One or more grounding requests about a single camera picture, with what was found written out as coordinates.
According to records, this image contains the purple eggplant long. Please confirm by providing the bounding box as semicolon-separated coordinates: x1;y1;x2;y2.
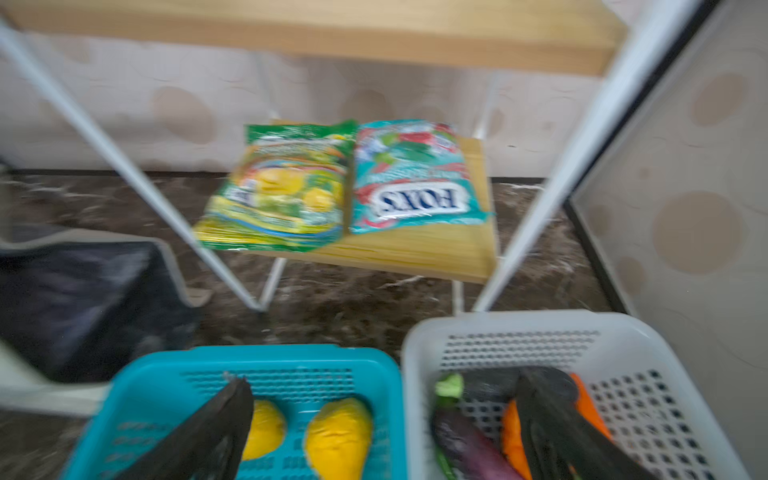
431;408;522;479

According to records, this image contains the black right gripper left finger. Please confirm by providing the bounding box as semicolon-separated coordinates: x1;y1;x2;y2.
117;378;254;479

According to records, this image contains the teal plastic basket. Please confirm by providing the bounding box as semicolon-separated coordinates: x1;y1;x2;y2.
62;344;408;479

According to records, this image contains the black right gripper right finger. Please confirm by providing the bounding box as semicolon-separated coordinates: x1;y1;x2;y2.
515;369;654;480

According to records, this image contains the green lemon candy bag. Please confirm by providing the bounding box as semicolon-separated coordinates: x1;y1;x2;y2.
193;120;358;252

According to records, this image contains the yellow mango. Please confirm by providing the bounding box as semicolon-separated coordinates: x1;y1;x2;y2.
241;399;286;461

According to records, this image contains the teal Fox's candy bag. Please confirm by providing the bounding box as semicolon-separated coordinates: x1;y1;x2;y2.
349;119;488;234

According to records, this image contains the cream canvas grocery bag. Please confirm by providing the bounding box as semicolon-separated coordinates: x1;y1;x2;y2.
1;222;212;416

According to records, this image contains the orange back white basket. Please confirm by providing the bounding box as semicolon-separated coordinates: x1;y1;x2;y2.
501;373;612;480

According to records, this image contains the yellow pear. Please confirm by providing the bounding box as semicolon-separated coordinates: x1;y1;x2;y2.
304;397;374;480

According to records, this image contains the dark green cucumber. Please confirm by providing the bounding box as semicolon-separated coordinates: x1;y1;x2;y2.
434;365;580;404

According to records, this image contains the white plastic basket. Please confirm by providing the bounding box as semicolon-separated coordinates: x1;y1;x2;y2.
401;310;749;479

